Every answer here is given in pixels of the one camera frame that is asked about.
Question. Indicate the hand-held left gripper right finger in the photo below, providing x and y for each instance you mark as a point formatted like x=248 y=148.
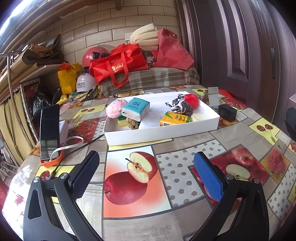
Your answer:
x=208 y=178

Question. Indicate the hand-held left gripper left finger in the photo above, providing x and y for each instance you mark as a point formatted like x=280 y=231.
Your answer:
x=84 y=176

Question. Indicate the white cardboard tray box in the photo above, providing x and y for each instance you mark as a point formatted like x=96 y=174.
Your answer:
x=157 y=136

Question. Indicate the yellow green sponge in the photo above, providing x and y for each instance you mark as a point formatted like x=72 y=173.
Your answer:
x=122 y=121

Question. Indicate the yellow tissue pack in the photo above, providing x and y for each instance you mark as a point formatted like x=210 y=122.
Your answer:
x=174 y=119

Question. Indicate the dark blue scrunchie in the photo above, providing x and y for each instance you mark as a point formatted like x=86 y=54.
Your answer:
x=187 y=109

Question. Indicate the pink round plush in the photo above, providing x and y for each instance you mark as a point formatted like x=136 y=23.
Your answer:
x=114 y=109

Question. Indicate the red apple plush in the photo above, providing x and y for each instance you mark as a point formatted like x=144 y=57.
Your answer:
x=192 y=100

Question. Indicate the black white print scrunchie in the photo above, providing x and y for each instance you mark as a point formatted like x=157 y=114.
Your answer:
x=175 y=103

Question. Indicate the teal tissue pack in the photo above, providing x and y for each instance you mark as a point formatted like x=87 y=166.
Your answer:
x=136 y=107

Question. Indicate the orange phone stand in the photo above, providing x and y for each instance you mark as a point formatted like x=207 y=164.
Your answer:
x=52 y=162

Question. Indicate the small white box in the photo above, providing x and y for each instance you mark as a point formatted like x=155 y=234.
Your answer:
x=64 y=132

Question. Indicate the black smartphone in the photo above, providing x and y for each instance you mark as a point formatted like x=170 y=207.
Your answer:
x=49 y=132

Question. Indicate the small black box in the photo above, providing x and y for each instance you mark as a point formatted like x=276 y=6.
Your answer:
x=227 y=113

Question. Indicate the flat red gift bag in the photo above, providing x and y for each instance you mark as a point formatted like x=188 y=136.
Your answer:
x=231 y=99

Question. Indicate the black plastic bag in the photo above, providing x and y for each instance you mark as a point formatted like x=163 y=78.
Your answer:
x=44 y=102

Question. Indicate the yellow curtain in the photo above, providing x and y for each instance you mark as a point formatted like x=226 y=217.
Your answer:
x=9 y=125

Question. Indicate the white helmet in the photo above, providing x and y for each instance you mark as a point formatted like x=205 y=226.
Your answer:
x=85 y=83

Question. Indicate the yellow shopping bag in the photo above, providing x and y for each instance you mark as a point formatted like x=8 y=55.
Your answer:
x=68 y=80

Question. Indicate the plaid cloth cover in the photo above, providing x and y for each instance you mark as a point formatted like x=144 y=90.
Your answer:
x=161 y=77

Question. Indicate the metal storage shelf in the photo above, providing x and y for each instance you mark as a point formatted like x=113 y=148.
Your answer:
x=27 y=76

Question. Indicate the bright red tote bag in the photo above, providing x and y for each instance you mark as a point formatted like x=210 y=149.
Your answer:
x=118 y=62

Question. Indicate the red helmet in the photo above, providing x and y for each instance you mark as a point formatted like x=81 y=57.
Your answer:
x=94 y=55

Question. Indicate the bent metal pole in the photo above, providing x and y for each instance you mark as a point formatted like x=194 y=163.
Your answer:
x=10 y=78

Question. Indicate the brown paper bag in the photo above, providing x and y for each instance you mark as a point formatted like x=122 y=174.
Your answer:
x=41 y=53

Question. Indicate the pink-red plastic bag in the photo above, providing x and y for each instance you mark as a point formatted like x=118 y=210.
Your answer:
x=173 y=51

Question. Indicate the brown metal door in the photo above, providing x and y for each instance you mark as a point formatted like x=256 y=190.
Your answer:
x=242 y=46

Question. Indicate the cream foam roll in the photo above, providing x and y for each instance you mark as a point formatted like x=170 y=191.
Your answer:
x=143 y=37

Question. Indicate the white wall socket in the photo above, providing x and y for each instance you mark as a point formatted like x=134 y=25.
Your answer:
x=128 y=36

